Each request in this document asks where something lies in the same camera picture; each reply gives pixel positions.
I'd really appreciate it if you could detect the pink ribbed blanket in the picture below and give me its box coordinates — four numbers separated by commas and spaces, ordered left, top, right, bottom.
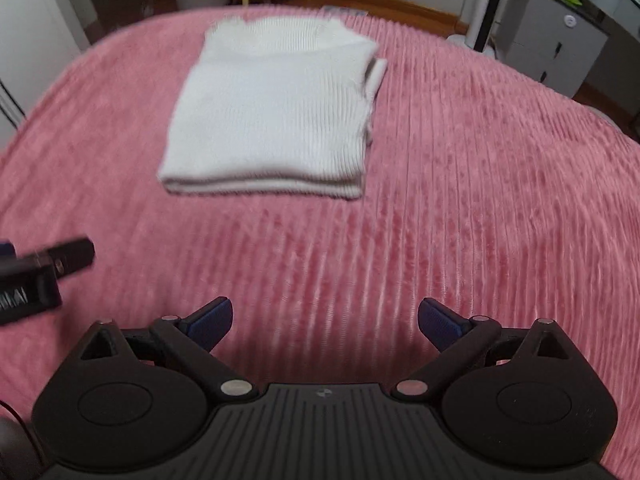
0, 2, 640, 480

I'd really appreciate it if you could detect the grey drawer cabinet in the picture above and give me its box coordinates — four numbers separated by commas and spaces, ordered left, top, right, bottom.
495, 0, 610, 99

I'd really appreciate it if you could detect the white tower fan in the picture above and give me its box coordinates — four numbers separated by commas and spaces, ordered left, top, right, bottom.
446, 0, 514, 56

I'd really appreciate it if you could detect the white knit sweater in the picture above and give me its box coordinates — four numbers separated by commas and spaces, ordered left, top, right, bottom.
156, 16, 389, 200

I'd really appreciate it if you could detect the grey dressing table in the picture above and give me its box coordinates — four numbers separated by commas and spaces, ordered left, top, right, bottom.
575, 0, 640, 111

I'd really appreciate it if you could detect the thin black cable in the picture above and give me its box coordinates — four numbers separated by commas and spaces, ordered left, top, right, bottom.
0, 399, 48, 471

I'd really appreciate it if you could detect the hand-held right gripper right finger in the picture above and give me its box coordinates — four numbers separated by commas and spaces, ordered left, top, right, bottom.
392, 297, 571, 401

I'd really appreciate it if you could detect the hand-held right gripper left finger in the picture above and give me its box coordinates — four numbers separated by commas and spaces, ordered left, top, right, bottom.
80, 296, 256, 401

